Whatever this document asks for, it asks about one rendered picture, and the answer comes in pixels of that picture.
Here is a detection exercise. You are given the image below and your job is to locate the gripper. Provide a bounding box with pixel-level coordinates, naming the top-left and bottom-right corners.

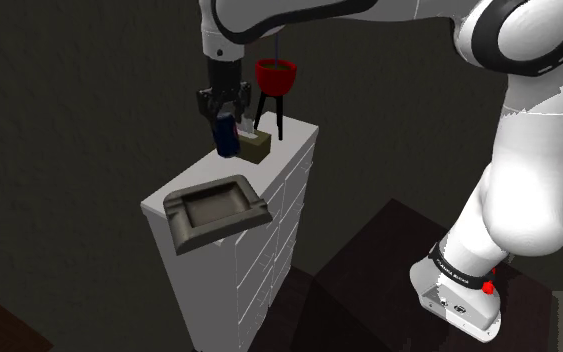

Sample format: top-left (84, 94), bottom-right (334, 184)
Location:
top-left (195, 57), bottom-right (253, 134)

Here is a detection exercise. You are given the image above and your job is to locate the dark blue can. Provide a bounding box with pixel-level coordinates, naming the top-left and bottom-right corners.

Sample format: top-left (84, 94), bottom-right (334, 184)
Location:
top-left (212, 111), bottom-right (241, 159)

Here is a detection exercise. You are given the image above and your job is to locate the olive tissue box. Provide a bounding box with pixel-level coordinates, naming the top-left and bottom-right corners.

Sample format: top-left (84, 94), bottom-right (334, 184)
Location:
top-left (236, 114), bottom-right (273, 165)

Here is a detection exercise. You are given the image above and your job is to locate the red plant pot on stand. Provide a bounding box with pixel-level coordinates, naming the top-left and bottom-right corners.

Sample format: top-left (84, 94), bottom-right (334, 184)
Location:
top-left (253, 34), bottom-right (298, 142)

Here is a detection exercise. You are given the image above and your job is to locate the grey square ashtray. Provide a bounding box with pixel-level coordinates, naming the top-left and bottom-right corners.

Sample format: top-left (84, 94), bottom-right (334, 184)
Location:
top-left (162, 173), bottom-right (274, 256)

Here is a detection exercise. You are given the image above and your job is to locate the white chest of drawers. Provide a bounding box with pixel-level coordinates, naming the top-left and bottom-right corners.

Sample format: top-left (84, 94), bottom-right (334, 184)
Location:
top-left (139, 111), bottom-right (321, 352)

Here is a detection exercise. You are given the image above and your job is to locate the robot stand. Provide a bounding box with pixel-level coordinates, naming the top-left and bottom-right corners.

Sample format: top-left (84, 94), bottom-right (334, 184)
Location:
top-left (305, 196), bottom-right (558, 352)

